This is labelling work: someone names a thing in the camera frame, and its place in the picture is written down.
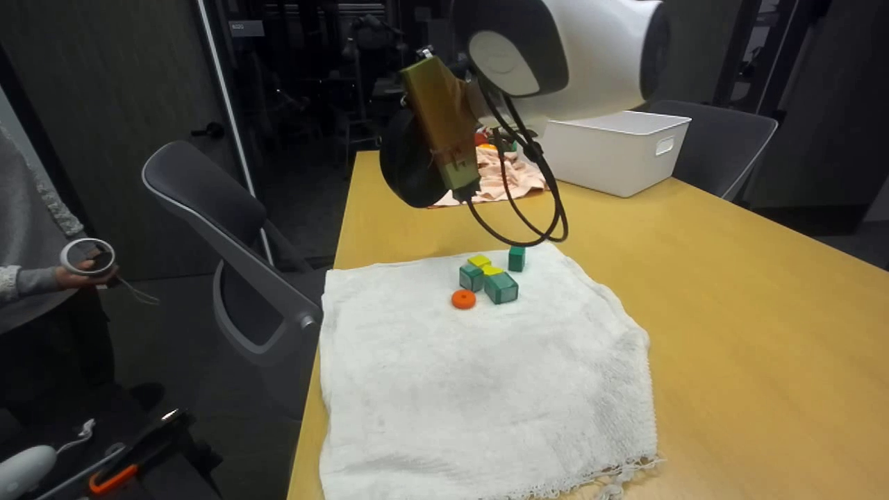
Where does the orange ring block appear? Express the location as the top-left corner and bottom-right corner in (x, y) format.
(451, 290), (474, 312)

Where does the large teal block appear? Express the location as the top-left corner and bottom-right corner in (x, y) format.
(484, 273), (519, 307)

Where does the small green block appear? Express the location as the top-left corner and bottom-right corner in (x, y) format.
(507, 248), (526, 273)

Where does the black bowl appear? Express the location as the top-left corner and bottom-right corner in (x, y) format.
(380, 109), (446, 209)

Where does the white terry towel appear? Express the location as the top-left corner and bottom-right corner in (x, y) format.
(320, 244), (659, 500)

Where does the yellow block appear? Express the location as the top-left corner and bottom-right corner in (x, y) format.
(467, 257), (502, 277)

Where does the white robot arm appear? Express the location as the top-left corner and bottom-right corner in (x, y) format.
(451, 0), (669, 121)

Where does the peach patterned cloth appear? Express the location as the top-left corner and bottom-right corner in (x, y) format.
(474, 144), (546, 204)

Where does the grey office chair left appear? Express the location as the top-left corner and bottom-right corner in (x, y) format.
(141, 143), (325, 365)

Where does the grey office chair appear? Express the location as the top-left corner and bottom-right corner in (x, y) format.
(141, 143), (325, 365)
(651, 101), (778, 200)

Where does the white plastic bin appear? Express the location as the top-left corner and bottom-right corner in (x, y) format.
(542, 112), (692, 198)

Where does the grey office chair far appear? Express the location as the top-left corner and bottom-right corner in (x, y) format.
(651, 101), (778, 200)

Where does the white handheld controller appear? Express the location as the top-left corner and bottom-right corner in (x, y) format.
(57, 236), (157, 307)

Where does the person in grey shirt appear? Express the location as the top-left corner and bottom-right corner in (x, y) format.
(0, 90), (119, 419)

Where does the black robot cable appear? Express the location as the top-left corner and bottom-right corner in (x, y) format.
(459, 64), (570, 251)

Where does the orange handled tool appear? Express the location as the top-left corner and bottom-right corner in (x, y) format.
(85, 408), (184, 497)

